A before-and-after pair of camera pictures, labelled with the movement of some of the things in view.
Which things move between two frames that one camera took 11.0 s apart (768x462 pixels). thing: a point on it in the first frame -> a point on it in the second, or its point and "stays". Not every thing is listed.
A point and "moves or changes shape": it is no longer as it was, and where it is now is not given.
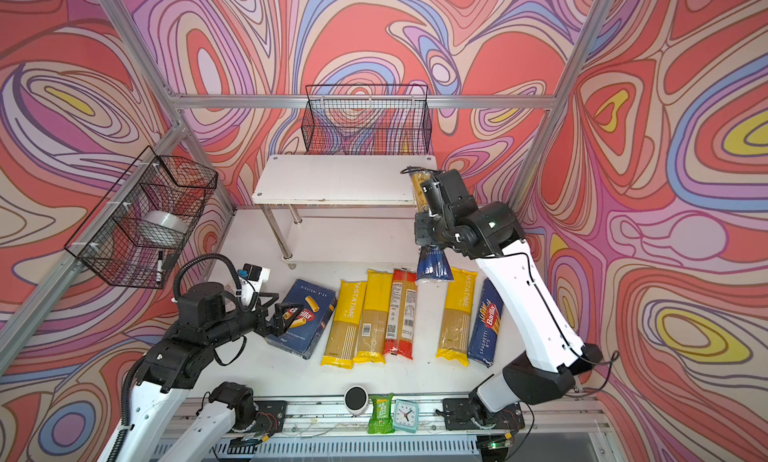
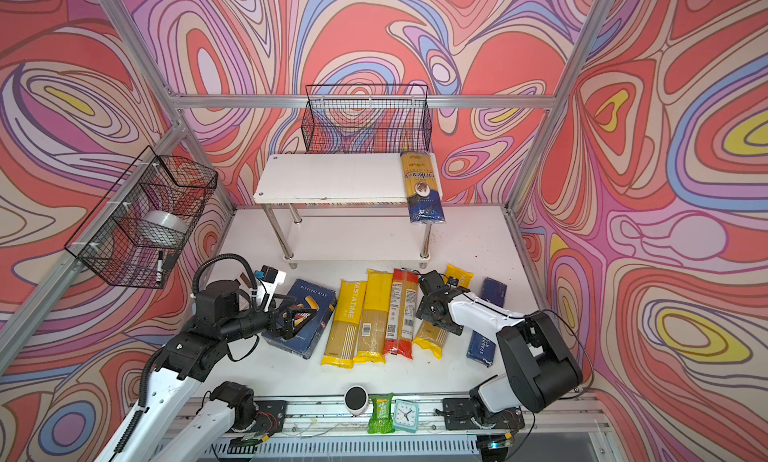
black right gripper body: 432,230 -> 429,315
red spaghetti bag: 400,322 stays
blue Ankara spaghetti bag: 432,262 moves or changes shape
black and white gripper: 251,278 -> 271,278
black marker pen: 160,267 stays
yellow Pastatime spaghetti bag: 344,326 stays
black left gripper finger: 285,326 -> 293,332
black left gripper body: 261,326 stays
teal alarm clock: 405,416 stays
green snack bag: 381,422 stays
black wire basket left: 138,230 stays
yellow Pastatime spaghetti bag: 456,317 moves or changes shape
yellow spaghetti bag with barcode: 374,317 stays
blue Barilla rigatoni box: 304,326 stays
